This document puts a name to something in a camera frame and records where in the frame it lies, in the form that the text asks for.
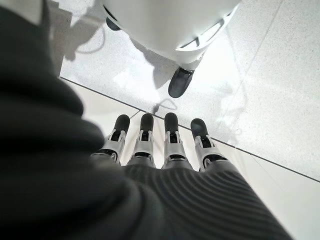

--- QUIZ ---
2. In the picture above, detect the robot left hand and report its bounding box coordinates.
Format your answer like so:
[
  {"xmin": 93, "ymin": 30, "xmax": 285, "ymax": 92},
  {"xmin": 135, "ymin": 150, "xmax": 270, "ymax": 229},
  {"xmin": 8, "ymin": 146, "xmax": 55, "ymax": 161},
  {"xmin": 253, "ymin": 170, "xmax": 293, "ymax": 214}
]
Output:
[{"xmin": 0, "ymin": 4, "xmax": 293, "ymax": 240}]

